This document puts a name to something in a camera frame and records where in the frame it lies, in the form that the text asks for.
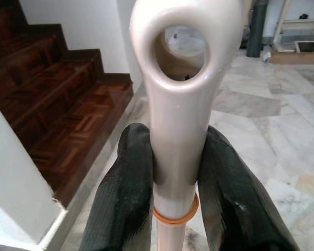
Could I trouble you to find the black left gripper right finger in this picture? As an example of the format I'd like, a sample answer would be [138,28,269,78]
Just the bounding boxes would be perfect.
[197,124,301,251]

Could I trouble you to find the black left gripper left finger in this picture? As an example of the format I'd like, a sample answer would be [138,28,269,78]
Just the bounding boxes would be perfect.
[80,123,158,251]

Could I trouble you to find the beige long-handled broom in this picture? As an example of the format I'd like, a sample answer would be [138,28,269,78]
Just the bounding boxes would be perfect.
[129,0,242,251]

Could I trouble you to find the dark wooden staircase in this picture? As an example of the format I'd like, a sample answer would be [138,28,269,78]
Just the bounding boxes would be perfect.
[0,0,134,210]

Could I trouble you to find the long wooden plank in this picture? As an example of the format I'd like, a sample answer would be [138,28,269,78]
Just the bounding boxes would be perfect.
[271,49,314,65]

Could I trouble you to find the white framed tablet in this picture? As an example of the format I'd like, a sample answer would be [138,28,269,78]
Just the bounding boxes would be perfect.
[294,40,314,54]

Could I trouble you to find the dark green rolled mat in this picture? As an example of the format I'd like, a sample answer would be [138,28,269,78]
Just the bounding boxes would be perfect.
[246,0,268,58]

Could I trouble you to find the wooden top sewing table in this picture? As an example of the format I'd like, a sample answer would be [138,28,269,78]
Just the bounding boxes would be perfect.
[272,0,314,52]

